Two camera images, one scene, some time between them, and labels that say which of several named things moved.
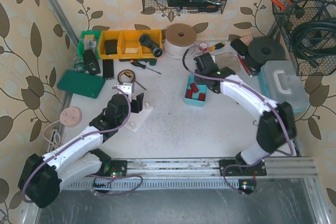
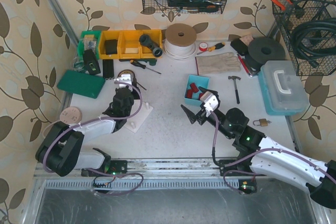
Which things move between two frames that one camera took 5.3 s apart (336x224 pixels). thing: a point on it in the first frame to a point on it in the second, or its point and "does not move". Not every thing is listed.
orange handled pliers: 287,1 does not move
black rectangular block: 108,69 does not move
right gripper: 203,63 to 200,115
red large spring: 189,93 does not move
